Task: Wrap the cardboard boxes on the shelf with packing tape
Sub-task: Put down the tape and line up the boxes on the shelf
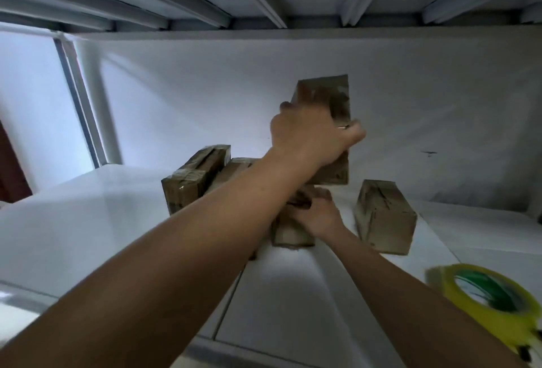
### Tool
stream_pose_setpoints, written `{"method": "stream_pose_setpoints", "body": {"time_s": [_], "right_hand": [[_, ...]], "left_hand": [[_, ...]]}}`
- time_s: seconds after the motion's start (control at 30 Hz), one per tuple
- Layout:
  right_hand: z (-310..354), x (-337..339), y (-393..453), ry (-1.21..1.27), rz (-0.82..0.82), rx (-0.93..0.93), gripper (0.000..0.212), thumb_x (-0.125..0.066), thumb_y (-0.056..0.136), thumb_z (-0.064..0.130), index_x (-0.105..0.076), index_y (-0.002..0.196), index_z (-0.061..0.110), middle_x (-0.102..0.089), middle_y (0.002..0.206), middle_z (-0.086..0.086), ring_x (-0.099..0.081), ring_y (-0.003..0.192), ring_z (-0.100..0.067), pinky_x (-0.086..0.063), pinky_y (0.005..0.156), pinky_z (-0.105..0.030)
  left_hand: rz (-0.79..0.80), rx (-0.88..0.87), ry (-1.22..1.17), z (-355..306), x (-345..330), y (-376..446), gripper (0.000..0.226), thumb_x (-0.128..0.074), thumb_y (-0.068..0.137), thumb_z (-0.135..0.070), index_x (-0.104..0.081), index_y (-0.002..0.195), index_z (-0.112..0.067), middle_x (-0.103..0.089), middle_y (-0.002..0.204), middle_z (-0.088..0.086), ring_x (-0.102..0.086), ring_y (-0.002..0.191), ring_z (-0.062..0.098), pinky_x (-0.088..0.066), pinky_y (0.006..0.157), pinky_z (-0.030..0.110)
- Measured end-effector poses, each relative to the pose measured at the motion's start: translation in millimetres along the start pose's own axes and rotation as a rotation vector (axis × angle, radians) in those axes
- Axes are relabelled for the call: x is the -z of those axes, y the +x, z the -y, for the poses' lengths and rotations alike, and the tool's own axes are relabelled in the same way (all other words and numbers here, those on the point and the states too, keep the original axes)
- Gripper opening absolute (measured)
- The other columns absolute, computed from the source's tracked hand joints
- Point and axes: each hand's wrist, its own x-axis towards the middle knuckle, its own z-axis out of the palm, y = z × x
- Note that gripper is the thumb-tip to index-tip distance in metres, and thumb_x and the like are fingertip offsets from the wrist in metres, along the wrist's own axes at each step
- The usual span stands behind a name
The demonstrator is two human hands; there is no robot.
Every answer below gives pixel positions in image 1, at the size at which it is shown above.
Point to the person's left hand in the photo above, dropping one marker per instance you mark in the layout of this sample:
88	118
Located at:
309	136

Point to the person's right hand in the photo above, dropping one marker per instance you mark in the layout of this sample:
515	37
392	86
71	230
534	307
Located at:
318	215

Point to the corrugated cardboard box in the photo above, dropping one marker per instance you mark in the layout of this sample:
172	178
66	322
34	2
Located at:
290	232

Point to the long cardboard box white label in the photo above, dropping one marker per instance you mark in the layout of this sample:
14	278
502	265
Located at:
193	179

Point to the red-brown door frame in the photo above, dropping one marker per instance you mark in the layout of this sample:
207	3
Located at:
13	169

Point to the person's left forearm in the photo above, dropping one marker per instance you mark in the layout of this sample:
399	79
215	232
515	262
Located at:
127	279

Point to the person's right forearm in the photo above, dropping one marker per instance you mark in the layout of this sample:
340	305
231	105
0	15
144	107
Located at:
406	304

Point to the pink carton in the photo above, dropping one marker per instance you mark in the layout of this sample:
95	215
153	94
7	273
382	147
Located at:
230	169

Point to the small cardboard box red label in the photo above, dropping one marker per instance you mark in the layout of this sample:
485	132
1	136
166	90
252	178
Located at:
385	215

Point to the white metal shelf rack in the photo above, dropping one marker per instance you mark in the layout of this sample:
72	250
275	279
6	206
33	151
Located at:
68	228

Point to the yellow tape roll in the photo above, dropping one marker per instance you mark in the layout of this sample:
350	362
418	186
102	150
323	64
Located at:
500	304

